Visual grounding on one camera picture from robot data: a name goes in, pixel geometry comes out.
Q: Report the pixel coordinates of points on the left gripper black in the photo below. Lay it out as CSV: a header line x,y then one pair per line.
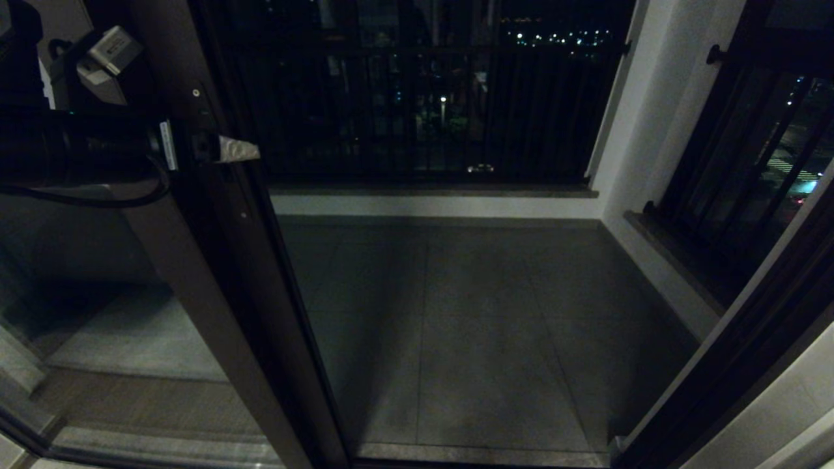
x,y
98,150

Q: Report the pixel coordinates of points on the long stone balcony sill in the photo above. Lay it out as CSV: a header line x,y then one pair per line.
x,y
423,191

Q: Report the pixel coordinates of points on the brown framed sliding glass door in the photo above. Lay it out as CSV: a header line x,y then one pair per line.
x,y
228,221

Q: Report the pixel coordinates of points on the brown framed fixed glass door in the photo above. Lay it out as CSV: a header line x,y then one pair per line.
x,y
169,260

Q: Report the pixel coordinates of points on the short stone balcony sill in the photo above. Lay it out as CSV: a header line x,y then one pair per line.
x,y
684,264

